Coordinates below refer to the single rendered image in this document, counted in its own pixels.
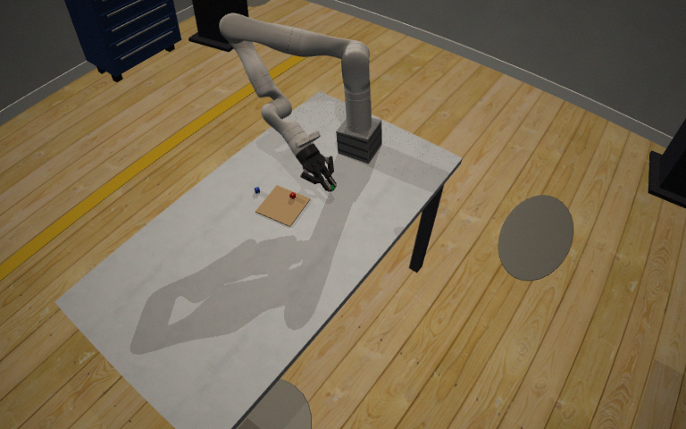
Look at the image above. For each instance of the tan flat mat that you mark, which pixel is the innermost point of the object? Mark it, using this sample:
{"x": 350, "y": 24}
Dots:
{"x": 281, "y": 208}

